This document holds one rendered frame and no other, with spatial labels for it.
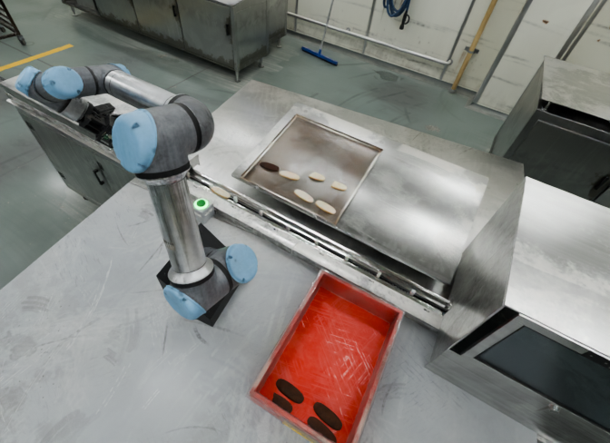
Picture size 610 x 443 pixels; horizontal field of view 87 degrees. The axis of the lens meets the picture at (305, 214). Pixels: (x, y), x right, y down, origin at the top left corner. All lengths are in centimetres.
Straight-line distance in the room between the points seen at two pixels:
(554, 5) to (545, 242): 337
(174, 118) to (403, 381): 103
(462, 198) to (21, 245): 271
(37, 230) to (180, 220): 218
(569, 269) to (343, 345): 68
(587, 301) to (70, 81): 136
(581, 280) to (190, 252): 96
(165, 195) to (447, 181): 126
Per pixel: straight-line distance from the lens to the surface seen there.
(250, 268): 98
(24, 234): 294
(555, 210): 119
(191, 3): 419
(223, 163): 173
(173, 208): 78
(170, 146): 73
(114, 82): 106
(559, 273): 103
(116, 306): 135
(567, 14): 427
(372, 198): 148
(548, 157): 280
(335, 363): 118
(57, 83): 105
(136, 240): 148
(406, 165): 164
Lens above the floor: 194
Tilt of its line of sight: 49 degrees down
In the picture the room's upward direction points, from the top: 8 degrees clockwise
